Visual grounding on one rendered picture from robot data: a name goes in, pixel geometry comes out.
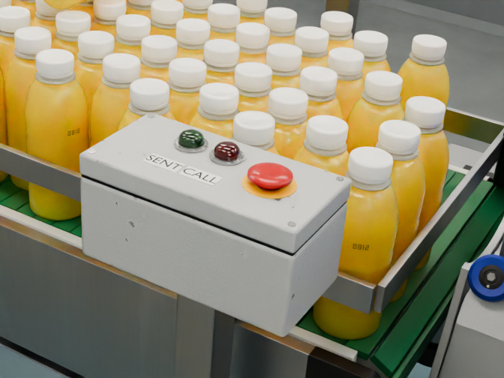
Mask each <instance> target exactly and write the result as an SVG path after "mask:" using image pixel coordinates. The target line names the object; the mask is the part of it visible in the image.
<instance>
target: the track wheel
mask: <svg viewBox="0 0 504 378"><path fill-rule="evenodd" d="M468 283H469V287H470V289H471V290H472V291H473V293H474V294H475V295H476V296H478V297H479V298H480V299H482V300H484V301H486V302H500V301H502V300H504V257H503V256H500V255H496V254H488V255H484V256H481V257H479V258H478V259H477V260H476V261H475V262H474V263H473V264H472V265H471V266H470V269H469V273H468Z"/></svg>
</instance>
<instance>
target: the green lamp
mask: <svg viewBox="0 0 504 378"><path fill-rule="evenodd" d="M204 141H205V140H204V136H203V134H202V133H201V132H200V131H198V130H195V129H187V130H183V131H182V132H181V133H180V134H179V136H178V143H179V144H180V145H181V146H184V147H186V148H198V147H200V146H202V145H203V144H204Z"/></svg>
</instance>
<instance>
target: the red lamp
mask: <svg viewBox="0 0 504 378"><path fill-rule="evenodd" d="M240 154H241V152H240V148H239V146H238V145H237V144H236V143H234V142H231V141H222V142H219V143H218V144H217V145H216V146H215V147H214V156H215V157H216V158H219V159H221V160H225V161H232V160H235V159H237V158H239V157H240Z"/></svg>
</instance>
